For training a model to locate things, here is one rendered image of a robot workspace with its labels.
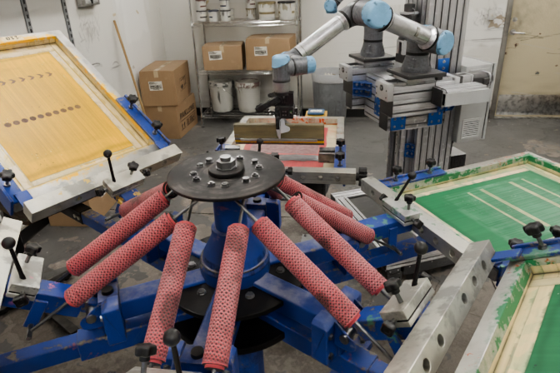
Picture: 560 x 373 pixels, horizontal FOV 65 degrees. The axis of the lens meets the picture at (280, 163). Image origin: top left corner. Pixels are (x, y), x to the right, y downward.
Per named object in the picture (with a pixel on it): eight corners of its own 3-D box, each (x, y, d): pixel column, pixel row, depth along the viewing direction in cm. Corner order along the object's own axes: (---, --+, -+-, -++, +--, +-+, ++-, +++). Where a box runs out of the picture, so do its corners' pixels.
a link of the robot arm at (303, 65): (305, 52, 198) (283, 55, 194) (317, 57, 188) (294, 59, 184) (306, 70, 201) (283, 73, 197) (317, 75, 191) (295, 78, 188)
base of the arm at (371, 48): (377, 52, 286) (378, 36, 282) (389, 56, 273) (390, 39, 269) (356, 54, 282) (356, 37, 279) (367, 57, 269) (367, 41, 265)
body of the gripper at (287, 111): (292, 120, 192) (292, 93, 187) (273, 120, 193) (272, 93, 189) (295, 115, 199) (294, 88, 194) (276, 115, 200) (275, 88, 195)
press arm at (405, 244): (539, 211, 174) (542, 198, 171) (553, 218, 168) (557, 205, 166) (237, 300, 133) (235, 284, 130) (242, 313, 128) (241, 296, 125)
